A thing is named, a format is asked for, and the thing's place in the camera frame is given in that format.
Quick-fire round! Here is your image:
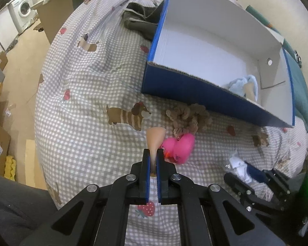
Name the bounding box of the teal cushion with orange stripe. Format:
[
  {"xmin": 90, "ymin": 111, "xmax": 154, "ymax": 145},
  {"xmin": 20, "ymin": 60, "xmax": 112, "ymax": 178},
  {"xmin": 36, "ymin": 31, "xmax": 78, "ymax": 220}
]
[{"xmin": 245, "ymin": 5, "xmax": 298, "ymax": 62}]

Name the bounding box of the white sock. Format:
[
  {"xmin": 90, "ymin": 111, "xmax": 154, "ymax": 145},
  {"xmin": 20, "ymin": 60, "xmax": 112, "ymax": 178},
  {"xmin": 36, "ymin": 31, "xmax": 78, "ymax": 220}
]
[{"xmin": 224, "ymin": 151, "xmax": 253, "ymax": 185}]

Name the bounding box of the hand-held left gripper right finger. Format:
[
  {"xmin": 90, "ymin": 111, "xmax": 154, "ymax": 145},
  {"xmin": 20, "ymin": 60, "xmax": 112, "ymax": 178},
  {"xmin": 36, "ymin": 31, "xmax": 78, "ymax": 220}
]
[{"xmin": 156, "ymin": 148, "xmax": 286, "ymax": 246}]

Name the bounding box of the beige soft cone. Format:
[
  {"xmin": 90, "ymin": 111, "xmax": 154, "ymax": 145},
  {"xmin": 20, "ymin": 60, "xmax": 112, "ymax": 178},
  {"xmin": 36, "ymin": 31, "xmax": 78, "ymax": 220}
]
[{"xmin": 146, "ymin": 127, "xmax": 167, "ymax": 164}]

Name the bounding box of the light blue baby sock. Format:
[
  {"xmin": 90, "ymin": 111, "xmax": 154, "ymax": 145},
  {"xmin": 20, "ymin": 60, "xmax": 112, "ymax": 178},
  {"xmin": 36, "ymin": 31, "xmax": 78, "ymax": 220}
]
[{"xmin": 228, "ymin": 75, "xmax": 259, "ymax": 101}]

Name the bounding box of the white washing machine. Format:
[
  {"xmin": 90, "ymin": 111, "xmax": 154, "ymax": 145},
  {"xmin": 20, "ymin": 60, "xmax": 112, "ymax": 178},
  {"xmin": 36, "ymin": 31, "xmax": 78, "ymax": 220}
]
[{"xmin": 8, "ymin": 0, "xmax": 38, "ymax": 34}]

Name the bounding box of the yellow egg carton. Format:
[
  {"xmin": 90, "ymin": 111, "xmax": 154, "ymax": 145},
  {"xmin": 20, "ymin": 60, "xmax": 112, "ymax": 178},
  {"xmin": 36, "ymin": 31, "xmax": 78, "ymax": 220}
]
[{"xmin": 4, "ymin": 155, "xmax": 18, "ymax": 182}]

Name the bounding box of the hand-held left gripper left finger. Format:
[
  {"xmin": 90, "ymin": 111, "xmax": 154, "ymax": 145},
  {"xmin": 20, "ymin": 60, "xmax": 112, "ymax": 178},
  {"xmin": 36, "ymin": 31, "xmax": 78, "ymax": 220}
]
[{"xmin": 21, "ymin": 149, "xmax": 151, "ymax": 246}]

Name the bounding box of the white kitchen cabinet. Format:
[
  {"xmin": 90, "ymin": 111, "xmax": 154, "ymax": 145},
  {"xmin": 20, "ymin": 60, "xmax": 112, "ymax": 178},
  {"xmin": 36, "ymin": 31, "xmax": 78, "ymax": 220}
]
[{"xmin": 0, "ymin": 5, "xmax": 19, "ymax": 53}]

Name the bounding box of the brown crocheted scrunchie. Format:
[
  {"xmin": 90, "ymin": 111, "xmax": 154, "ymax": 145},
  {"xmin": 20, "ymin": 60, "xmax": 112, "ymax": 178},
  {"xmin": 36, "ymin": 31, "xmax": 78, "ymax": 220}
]
[{"xmin": 166, "ymin": 104, "xmax": 213, "ymax": 137}]

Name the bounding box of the blue cardboard shoe box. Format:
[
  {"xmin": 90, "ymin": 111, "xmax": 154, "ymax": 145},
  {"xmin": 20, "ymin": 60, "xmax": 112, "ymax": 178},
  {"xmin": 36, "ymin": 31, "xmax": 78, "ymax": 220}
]
[{"xmin": 141, "ymin": 0, "xmax": 296, "ymax": 129}]

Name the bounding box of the large brown cardboard box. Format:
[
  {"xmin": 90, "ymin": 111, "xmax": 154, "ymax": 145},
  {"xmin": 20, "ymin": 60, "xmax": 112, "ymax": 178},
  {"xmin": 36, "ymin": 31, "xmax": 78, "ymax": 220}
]
[{"xmin": 31, "ymin": 0, "xmax": 75, "ymax": 44}]

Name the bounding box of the dark folded clothing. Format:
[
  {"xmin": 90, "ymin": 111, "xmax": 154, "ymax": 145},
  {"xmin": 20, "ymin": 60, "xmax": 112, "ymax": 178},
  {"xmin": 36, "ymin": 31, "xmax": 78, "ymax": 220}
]
[{"xmin": 121, "ymin": 1, "xmax": 165, "ymax": 41}]

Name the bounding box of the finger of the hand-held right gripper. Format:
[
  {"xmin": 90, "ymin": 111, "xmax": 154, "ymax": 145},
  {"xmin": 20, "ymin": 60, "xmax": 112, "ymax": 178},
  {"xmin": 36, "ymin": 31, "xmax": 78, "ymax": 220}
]
[
  {"xmin": 223, "ymin": 172, "xmax": 272, "ymax": 212},
  {"xmin": 246, "ymin": 162, "xmax": 292, "ymax": 200}
]

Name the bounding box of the person's grey trouser leg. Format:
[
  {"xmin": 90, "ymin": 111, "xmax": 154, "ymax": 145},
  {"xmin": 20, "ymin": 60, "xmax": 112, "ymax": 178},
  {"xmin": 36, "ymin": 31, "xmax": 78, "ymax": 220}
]
[{"xmin": 0, "ymin": 172, "xmax": 58, "ymax": 246}]

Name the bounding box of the pink rubber duck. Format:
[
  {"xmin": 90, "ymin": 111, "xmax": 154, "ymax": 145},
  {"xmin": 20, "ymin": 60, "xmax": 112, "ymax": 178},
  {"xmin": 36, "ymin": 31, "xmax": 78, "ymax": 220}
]
[{"xmin": 160, "ymin": 133, "xmax": 195, "ymax": 165}]

